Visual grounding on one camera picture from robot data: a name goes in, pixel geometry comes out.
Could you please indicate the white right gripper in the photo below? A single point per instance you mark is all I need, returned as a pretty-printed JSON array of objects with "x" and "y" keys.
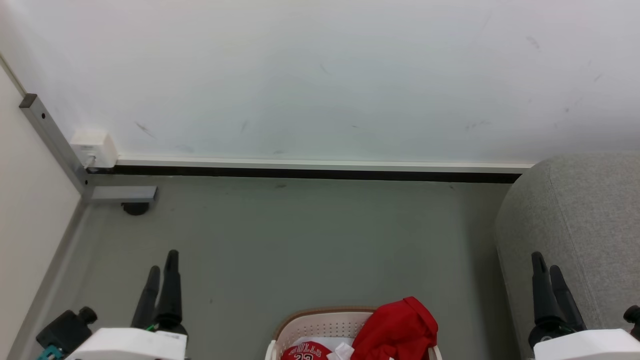
[{"x": 585, "y": 346}]

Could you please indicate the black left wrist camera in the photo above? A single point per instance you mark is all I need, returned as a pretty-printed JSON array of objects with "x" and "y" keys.
[{"x": 67, "y": 330}]

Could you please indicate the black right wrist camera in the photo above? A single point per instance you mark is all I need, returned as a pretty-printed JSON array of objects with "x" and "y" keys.
[{"x": 633, "y": 317}]

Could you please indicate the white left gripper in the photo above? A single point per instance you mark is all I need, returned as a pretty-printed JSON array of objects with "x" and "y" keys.
[{"x": 132, "y": 346}]

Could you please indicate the grey aluminium frame post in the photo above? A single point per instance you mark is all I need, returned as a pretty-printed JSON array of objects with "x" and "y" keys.
[{"x": 55, "y": 137}]

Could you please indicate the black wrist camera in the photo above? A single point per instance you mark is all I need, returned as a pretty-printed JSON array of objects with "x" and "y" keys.
[
  {"x": 67, "y": 330},
  {"x": 633, "y": 317}
]

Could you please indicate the grey fabric sofa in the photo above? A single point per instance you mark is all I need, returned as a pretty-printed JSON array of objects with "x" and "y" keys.
[{"x": 585, "y": 225}]

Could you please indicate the white wall socket box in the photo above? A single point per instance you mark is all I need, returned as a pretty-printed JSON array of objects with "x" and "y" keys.
[{"x": 94, "y": 148}]

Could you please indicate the red shorts with white trim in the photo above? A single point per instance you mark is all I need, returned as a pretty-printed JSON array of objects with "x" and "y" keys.
[{"x": 397, "y": 330}]

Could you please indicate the red basketball jersey with lettering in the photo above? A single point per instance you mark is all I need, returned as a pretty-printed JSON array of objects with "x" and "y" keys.
[{"x": 312, "y": 351}]

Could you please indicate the black round frame foot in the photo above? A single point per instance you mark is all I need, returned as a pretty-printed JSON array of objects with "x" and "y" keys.
[{"x": 135, "y": 208}]

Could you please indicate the cream perforated laundry basket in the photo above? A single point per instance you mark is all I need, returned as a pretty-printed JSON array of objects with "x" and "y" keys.
[{"x": 325, "y": 327}]

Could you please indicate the cream partition panel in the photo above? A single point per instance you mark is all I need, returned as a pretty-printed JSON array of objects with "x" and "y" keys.
[{"x": 27, "y": 210}]

